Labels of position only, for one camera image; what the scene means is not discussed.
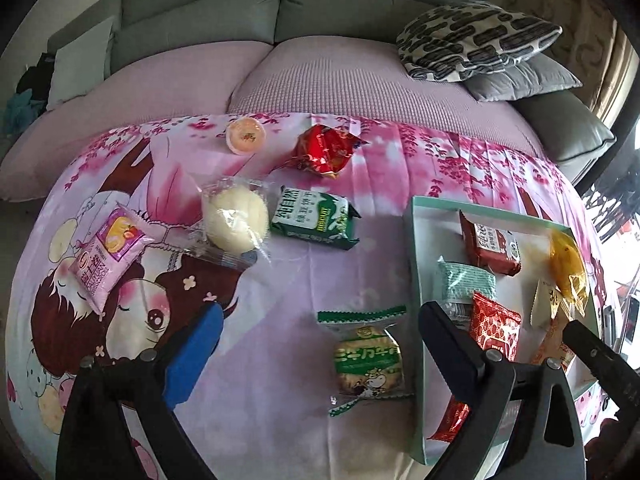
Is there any green round cracker pack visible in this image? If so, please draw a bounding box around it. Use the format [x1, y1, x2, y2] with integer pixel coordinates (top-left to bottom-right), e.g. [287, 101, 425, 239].
[317, 304, 411, 418]

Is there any round white bun in wrapper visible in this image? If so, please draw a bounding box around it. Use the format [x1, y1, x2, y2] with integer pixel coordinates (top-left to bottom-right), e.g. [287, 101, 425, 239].
[189, 177, 277, 263]

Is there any grey sofa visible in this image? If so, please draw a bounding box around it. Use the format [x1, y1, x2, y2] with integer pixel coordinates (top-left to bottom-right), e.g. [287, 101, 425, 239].
[48, 0, 616, 182]

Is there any shiny red snack bag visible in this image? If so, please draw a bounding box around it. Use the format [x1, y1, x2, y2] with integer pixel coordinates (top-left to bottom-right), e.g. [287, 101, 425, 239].
[283, 125, 367, 179]

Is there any teal cloth on sofa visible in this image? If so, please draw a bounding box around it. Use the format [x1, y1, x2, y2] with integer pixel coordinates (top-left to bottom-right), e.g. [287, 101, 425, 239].
[2, 89, 46, 138]

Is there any green foil snack pack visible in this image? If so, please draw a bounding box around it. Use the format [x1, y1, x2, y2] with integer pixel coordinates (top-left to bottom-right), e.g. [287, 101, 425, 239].
[432, 257, 497, 323]

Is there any red patterned snack pack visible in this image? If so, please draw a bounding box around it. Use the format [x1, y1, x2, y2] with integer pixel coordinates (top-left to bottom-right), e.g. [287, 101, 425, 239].
[470, 292, 522, 361]

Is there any pink cartoon printed tablecloth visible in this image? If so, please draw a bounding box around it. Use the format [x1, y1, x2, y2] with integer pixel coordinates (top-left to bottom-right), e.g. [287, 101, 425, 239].
[6, 114, 608, 479]

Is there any light grey cushion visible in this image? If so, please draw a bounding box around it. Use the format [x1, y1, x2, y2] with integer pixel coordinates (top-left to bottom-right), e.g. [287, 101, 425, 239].
[47, 16, 115, 110]

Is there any yellow cake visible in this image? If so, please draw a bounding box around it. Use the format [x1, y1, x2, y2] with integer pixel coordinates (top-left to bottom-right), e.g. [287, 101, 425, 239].
[549, 230, 589, 318]

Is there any grey satin pillow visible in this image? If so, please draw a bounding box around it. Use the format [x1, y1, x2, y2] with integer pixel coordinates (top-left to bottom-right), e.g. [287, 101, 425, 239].
[463, 53, 582, 102]

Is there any green white biscuit pack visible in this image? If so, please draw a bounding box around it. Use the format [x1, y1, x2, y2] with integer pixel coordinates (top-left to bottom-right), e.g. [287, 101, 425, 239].
[270, 186, 360, 250]

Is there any pink cake roll packet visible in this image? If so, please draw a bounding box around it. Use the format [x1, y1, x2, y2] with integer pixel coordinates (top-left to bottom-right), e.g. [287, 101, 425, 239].
[70, 205, 153, 314]

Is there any small gold triangular snack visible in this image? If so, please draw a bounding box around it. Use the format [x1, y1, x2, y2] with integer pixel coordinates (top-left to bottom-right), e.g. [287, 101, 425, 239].
[529, 280, 564, 328]

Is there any orange jelly cup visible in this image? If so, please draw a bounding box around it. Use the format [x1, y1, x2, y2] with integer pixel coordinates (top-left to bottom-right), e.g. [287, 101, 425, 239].
[224, 117, 266, 156]

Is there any black white patterned pillow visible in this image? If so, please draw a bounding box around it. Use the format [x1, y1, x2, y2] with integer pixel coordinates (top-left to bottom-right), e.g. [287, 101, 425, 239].
[396, 0, 563, 82]

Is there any beige red snack pack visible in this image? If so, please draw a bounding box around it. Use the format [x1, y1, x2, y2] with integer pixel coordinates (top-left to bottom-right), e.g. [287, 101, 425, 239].
[530, 309, 575, 372]

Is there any pink knitted seat cover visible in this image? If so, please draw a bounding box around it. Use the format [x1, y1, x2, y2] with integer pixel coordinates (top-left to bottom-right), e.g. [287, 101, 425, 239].
[1, 36, 544, 202]

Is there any red white milk biscuit pack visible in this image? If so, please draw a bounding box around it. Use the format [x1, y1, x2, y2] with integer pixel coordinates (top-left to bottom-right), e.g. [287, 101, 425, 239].
[459, 211, 522, 276]

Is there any teal rimmed white tray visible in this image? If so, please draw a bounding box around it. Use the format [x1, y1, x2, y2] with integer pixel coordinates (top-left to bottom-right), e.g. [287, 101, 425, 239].
[405, 196, 574, 466]

